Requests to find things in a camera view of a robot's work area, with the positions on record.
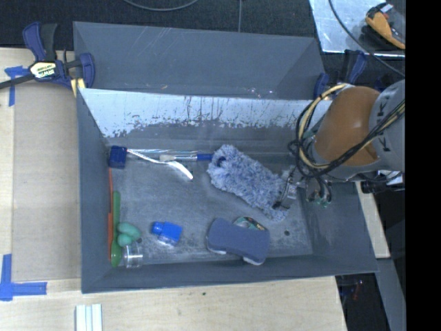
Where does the clear plastic jar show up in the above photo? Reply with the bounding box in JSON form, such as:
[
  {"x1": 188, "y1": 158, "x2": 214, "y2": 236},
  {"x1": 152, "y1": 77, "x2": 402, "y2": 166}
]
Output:
[{"x1": 121, "y1": 243, "x2": 144, "y2": 269}]

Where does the grey metal bin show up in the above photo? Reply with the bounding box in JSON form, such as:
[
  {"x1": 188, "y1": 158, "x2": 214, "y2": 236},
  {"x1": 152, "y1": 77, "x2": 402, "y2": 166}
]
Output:
[{"x1": 72, "y1": 21, "x2": 380, "y2": 294}]

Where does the blue sponge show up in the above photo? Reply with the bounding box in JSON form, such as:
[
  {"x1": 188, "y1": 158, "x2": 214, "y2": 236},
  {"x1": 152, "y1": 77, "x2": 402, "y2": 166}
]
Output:
[{"x1": 205, "y1": 217, "x2": 271, "y2": 266}]

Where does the pale wood flat board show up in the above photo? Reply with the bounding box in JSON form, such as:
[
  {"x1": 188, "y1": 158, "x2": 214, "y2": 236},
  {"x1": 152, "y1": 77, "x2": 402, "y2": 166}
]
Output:
[{"x1": 11, "y1": 83, "x2": 82, "y2": 283}]

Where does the dark blue square block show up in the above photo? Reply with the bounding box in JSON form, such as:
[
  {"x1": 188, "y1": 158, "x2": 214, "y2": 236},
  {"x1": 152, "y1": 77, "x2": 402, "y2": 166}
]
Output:
[{"x1": 107, "y1": 145, "x2": 128, "y2": 170}]

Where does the small blue plastic bottle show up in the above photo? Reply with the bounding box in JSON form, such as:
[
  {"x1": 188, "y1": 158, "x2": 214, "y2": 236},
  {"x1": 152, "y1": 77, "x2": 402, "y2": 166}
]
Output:
[{"x1": 150, "y1": 221, "x2": 183, "y2": 246}]

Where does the black cylinder on white bracket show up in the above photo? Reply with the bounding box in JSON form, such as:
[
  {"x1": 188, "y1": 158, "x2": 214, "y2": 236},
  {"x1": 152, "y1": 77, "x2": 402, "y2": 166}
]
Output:
[{"x1": 360, "y1": 170, "x2": 404, "y2": 194}]

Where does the green plastic spoon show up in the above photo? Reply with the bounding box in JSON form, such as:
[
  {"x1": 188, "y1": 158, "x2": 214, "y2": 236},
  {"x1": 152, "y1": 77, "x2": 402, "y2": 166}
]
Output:
[{"x1": 110, "y1": 190, "x2": 123, "y2": 268}]

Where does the blue-handled small brush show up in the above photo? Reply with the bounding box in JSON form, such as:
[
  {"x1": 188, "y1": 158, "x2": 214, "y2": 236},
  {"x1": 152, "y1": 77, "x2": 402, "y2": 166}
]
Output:
[{"x1": 158, "y1": 152, "x2": 214, "y2": 163}]

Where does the blue and white fluffy duster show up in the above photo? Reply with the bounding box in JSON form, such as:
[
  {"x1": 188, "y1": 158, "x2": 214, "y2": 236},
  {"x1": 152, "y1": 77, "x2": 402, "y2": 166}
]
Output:
[{"x1": 206, "y1": 144, "x2": 291, "y2": 223}]

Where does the thin orange stick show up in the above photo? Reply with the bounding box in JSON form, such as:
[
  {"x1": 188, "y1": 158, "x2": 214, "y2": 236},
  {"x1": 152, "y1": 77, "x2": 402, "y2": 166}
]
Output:
[{"x1": 107, "y1": 167, "x2": 114, "y2": 255}]

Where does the mint green toy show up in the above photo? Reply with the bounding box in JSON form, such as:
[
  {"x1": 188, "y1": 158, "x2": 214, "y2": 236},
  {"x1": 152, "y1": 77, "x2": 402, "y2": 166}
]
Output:
[{"x1": 116, "y1": 221, "x2": 143, "y2": 248}]

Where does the colourful printed small packet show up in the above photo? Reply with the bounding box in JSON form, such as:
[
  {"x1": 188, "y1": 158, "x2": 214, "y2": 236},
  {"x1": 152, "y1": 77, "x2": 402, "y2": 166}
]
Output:
[{"x1": 233, "y1": 216, "x2": 267, "y2": 232}]

